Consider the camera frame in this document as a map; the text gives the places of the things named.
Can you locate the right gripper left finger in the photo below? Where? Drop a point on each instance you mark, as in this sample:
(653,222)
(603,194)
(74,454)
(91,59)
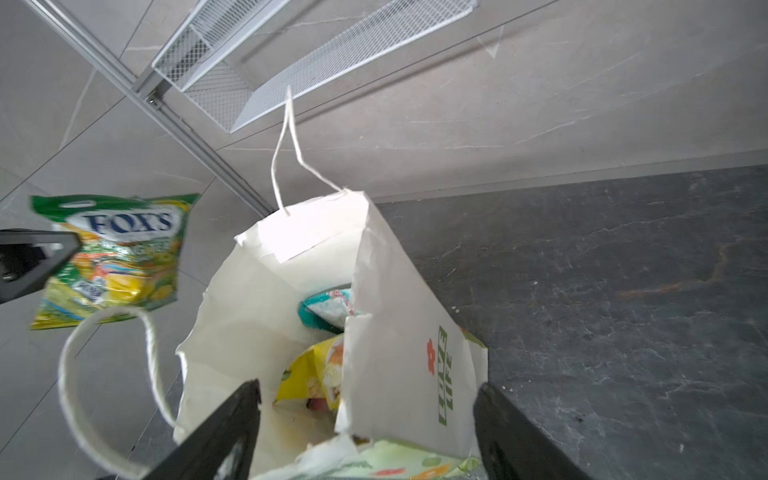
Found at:
(223,446)

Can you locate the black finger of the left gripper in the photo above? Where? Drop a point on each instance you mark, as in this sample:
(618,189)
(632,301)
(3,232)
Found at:
(30,257)

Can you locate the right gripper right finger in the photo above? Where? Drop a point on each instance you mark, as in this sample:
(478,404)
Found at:
(512,447)

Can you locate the green Fox's candy bag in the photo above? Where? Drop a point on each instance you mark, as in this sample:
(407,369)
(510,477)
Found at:
(129,254)

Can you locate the white floral paper bag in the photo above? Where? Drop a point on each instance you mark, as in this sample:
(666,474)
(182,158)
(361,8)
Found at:
(410,373)

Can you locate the yellow snack bag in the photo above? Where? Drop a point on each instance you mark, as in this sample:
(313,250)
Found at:
(315,375)

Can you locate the teal snack packet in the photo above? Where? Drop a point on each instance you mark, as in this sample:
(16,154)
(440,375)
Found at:
(328,310)

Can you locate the white wire mesh basket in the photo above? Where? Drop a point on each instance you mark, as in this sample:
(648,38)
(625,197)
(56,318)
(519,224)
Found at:
(196,60)

